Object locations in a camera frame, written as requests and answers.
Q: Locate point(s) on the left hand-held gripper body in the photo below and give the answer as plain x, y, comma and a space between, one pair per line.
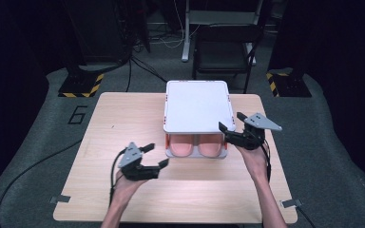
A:
130, 156

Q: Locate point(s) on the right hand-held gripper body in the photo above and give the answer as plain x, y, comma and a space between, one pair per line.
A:
256, 122

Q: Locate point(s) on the pink slipper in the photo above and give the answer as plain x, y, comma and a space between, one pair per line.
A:
181, 146
210, 146

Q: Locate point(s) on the white shoe rack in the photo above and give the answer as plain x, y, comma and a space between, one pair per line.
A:
198, 106

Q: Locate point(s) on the person's left hand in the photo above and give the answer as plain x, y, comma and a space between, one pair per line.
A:
125, 190

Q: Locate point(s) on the person's right hand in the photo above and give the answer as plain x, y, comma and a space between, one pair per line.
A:
256, 163

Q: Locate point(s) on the black yellow striped stand base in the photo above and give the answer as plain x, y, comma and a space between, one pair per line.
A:
80, 85
290, 87

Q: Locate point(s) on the black folding chair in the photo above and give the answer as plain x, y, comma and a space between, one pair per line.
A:
221, 57

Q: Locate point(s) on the grey tape piece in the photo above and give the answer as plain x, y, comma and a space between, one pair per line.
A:
60, 199
291, 203

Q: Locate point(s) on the black equipment cabinet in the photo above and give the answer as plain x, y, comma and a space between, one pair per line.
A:
98, 31

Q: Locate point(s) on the white desk frame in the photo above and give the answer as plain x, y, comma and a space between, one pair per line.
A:
187, 38

